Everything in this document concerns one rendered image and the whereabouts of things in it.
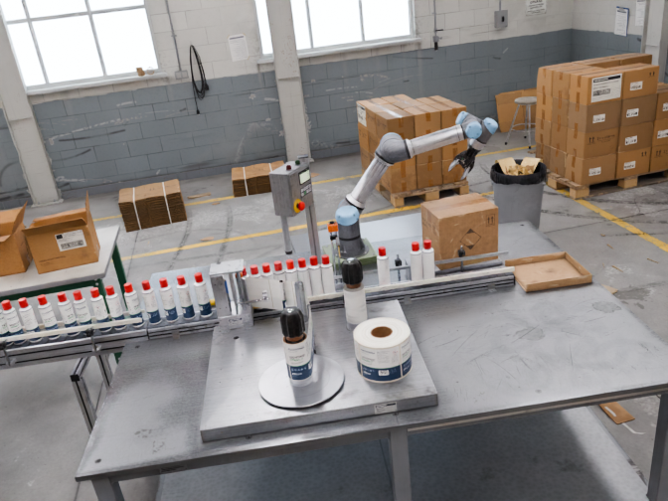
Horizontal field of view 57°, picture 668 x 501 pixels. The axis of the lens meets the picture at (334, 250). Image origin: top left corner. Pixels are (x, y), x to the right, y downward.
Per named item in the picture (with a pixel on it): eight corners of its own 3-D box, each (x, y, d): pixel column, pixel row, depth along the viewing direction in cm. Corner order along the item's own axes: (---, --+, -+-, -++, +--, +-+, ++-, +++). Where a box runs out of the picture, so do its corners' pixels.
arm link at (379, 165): (332, 221, 319) (389, 133, 298) (333, 211, 333) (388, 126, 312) (352, 232, 322) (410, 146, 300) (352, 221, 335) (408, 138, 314)
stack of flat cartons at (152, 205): (125, 233, 633) (117, 204, 619) (126, 216, 680) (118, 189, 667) (188, 220, 647) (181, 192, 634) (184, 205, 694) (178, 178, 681)
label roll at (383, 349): (349, 378, 218) (344, 343, 212) (368, 347, 234) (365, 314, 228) (403, 387, 210) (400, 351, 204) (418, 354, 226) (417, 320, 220)
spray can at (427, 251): (424, 285, 274) (422, 244, 266) (421, 280, 279) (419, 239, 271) (436, 283, 275) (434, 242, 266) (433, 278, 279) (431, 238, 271)
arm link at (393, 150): (378, 149, 290) (480, 117, 282) (378, 142, 300) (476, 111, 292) (385, 171, 295) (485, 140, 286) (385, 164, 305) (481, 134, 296)
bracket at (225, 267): (209, 276, 247) (209, 274, 247) (211, 264, 257) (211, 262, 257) (243, 271, 248) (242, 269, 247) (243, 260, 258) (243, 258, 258)
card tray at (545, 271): (526, 292, 269) (526, 284, 267) (504, 267, 293) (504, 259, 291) (591, 282, 271) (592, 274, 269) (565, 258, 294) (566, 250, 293)
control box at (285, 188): (274, 215, 261) (267, 173, 253) (295, 202, 274) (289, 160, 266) (294, 217, 256) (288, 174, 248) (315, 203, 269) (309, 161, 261)
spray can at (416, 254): (413, 287, 274) (411, 246, 265) (411, 282, 279) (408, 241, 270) (424, 285, 274) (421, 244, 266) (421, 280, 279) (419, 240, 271)
